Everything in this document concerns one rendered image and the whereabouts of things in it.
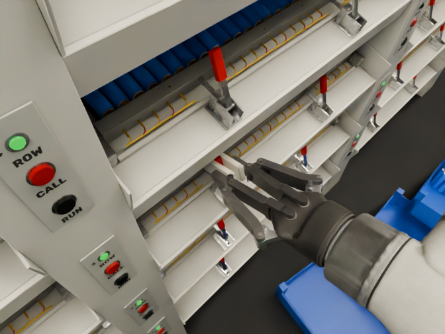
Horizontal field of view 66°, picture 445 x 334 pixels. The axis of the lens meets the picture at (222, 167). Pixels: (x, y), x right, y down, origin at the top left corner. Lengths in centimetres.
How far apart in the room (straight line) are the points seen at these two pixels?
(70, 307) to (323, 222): 35
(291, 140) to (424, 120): 100
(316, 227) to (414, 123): 120
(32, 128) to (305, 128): 53
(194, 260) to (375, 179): 80
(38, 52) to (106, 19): 5
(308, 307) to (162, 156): 76
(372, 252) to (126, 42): 29
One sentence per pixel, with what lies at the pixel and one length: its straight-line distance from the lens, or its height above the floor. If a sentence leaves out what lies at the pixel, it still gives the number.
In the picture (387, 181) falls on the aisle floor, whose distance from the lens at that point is 133.
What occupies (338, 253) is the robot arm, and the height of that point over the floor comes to 67.
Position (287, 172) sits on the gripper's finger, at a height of 62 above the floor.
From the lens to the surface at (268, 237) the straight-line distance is 43.
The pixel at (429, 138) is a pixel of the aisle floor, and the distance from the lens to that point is 154.
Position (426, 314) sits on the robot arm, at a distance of 37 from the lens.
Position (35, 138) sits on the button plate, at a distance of 25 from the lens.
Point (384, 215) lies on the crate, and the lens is 125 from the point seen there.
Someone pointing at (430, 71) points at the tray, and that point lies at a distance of 161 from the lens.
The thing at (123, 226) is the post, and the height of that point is 68.
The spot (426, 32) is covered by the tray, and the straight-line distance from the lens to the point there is 104.
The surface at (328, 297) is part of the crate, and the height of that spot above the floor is 0.
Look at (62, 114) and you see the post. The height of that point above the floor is 84.
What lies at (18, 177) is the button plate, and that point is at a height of 82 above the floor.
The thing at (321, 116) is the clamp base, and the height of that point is 52.
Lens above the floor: 101
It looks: 55 degrees down
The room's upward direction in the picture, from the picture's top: straight up
